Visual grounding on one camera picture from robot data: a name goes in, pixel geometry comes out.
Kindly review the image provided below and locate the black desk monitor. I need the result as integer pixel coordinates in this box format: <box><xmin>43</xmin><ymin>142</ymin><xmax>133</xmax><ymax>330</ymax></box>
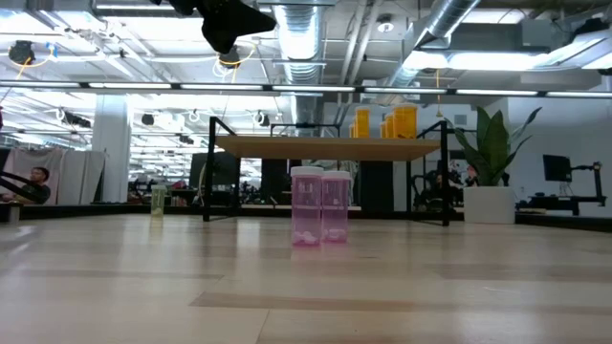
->
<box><xmin>542</xmin><ymin>154</ymin><xmax>573</xmax><ymax>183</ymax></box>

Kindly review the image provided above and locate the person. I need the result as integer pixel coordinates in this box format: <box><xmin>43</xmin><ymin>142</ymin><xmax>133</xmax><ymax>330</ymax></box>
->
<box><xmin>1</xmin><ymin>165</ymin><xmax>52</xmax><ymax>205</ymax></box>

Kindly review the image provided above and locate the small orange pill bottle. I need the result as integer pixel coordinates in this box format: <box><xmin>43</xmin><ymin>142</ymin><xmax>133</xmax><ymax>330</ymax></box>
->
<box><xmin>355</xmin><ymin>106</ymin><xmax>371</xmax><ymax>140</ymax></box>

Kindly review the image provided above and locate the green plant in white pot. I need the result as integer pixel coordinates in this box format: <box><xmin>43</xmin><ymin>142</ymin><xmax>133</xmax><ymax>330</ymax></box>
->
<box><xmin>447</xmin><ymin>105</ymin><xmax>544</xmax><ymax>225</ymax></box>

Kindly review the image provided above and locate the bright ceiling light panel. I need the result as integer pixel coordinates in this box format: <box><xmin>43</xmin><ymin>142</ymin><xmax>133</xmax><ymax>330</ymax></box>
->
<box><xmin>405</xmin><ymin>50</ymin><xmax>546</xmax><ymax>73</ymax></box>

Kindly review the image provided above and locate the pink pill bottle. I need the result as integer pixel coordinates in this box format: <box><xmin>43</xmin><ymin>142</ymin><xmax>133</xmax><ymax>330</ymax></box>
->
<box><xmin>320</xmin><ymin>170</ymin><xmax>353</xmax><ymax>244</ymax></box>

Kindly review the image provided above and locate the linear ceiling light strip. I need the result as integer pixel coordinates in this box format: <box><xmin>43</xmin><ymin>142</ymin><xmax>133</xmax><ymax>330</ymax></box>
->
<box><xmin>363</xmin><ymin>86</ymin><xmax>448</xmax><ymax>96</ymax></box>
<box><xmin>88</xmin><ymin>81</ymin><xmax>172</xmax><ymax>90</ymax></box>
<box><xmin>180</xmin><ymin>83</ymin><xmax>264</xmax><ymax>92</ymax></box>
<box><xmin>272</xmin><ymin>84</ymin><xmax>356</xmax><ymax>93</ymax></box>
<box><xmin>455</xmin><ymin>88</ymin><xmax>539</xmax><ymax>97</ymax></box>
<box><xmin>0</xmin><ymin>80</ymin><xmax>80</xmax><ymax>89</ymax></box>
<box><xmin>546</xmin><ymin>90</ymin><xmax>612</xmax><ymax>98</ymax></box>

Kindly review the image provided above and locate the wooden shelf with black frame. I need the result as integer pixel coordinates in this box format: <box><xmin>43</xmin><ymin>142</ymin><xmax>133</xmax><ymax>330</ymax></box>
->
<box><xmin>203</xmin><ymin>116</ymin><xmax>451</xmax><ymax>226</ymax></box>

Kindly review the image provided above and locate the white column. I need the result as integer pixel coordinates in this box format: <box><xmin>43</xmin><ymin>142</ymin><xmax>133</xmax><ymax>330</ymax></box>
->
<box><xmin>91</xmin><ymin>94</ymin><xmax>131</xmax><ymax>204</ymax></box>

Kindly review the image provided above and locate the pale yellow-green pill bottle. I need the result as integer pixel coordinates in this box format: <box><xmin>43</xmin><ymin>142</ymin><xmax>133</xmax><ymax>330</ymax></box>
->
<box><xmin>150</xmin><ymin>184</ymin><xmax>168</xmax><ymax>217</ymax></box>

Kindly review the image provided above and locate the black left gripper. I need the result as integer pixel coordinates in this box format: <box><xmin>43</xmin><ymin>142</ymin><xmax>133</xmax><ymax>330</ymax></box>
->
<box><xmin>151</xmin><ymin>0</ymin><xmax>277</xmax><ymax>54</ymax></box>

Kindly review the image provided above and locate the black low desk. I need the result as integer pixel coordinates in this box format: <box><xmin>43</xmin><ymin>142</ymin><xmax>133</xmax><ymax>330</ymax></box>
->
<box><xmin>514</xmin><ymin>190</ymin><xmax>608</xmax><ymax>216</ymax></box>

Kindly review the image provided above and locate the white curtain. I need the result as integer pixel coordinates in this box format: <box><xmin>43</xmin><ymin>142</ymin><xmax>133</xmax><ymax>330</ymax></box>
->
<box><xmin>2</xmin><ymin>146</ymin><xmax>106</xmax><ymax>205</ymax></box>

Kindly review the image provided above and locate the black aluminium rig frame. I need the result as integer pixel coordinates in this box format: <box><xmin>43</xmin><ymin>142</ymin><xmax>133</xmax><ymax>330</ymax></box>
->
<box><xmin>0</xmin><ymin>203</ymin><xmax>612</xmax><ymax>234</ymax></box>

